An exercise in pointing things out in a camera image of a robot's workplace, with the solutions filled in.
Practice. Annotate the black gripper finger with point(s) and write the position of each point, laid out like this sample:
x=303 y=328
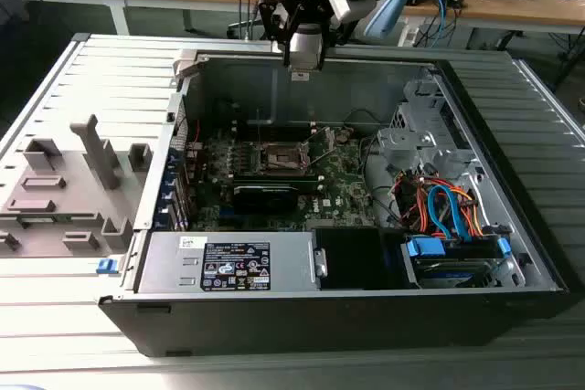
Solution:
x=323 y=38
x=274 y=15

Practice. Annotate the silver green CPU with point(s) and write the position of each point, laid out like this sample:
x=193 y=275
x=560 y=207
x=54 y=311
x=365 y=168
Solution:
x=305 y=49

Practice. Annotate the CPU socket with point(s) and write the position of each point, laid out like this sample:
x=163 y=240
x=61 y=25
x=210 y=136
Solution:
x=281 y=158

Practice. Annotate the round coin battery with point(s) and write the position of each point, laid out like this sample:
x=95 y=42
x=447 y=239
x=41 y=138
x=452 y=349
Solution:
x=343 y=135

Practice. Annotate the green motherboard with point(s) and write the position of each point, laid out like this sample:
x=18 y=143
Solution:
x=338 y=171

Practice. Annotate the silver metal drive cage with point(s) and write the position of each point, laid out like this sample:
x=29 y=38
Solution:
x=411 y=143

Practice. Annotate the black graphics card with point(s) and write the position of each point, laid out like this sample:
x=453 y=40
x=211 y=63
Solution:
x=265 y=200

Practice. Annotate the black plastic fan shroud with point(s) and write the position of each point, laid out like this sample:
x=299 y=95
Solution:
x=347 y=257

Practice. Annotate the blue disk carrier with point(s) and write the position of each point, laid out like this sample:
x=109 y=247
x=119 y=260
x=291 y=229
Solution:
x=427 y=248

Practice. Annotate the grey parts rack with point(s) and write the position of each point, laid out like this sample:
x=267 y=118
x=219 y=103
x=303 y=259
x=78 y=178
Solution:
x=68 y=166

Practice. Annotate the grey power supply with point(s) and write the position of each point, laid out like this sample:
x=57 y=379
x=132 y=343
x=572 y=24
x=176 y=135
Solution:
x=169 y=262

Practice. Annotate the silver hard disk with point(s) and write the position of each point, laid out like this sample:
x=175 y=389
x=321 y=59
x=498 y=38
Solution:
x=457 y=273

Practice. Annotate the black PC case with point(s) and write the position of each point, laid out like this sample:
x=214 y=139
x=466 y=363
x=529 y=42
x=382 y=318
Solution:
x=274 y=321

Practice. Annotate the blue plastic latch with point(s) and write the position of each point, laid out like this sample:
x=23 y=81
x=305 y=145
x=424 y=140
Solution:
x=106 y=266

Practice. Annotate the green RAM stick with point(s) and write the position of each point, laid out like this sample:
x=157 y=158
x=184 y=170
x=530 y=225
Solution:
x=45 y=218

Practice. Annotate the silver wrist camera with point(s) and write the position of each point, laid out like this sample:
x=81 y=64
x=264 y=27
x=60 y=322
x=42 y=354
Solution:
x=349 y=4

